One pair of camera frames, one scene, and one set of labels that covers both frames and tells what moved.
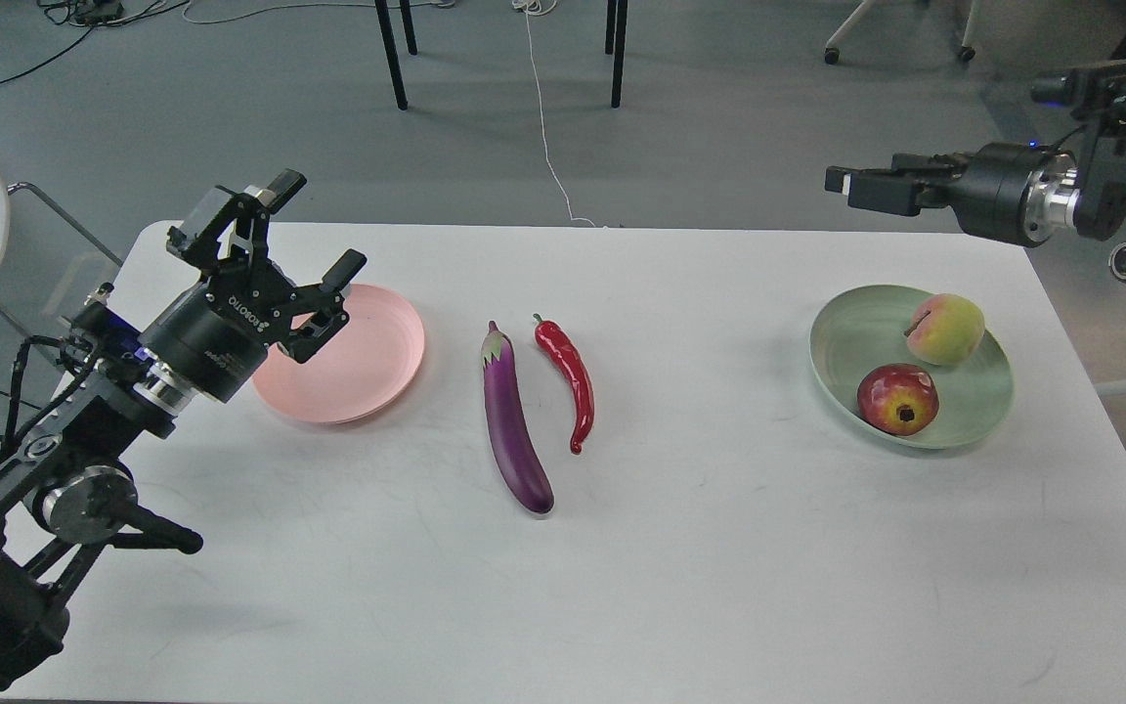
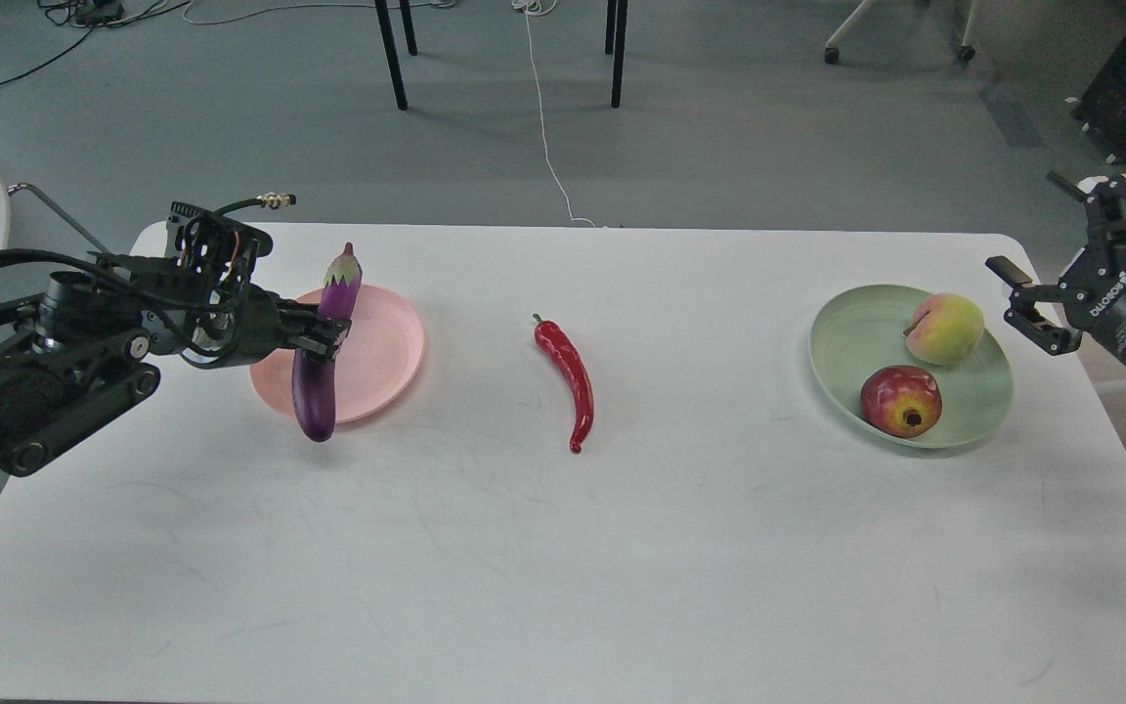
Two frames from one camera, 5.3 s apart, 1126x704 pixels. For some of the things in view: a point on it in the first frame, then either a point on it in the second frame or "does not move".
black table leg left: (390, 53) does not move
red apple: (897, 398) does not move
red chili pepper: (559, 346) does not move
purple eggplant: (516, 455) -> (313, 374)
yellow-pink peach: (945, 329) does not move
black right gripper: (1005, 194) -> (1119, 292)
